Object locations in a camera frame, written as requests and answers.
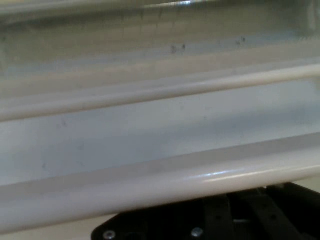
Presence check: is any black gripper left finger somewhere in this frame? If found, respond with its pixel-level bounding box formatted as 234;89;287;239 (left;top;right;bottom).
199;192;237;240

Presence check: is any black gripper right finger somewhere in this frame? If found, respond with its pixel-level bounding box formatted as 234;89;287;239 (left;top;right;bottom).
246;183;320;240

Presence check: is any white ridged plastic tray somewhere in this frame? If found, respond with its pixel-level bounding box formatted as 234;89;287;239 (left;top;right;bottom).
0;0;320;236

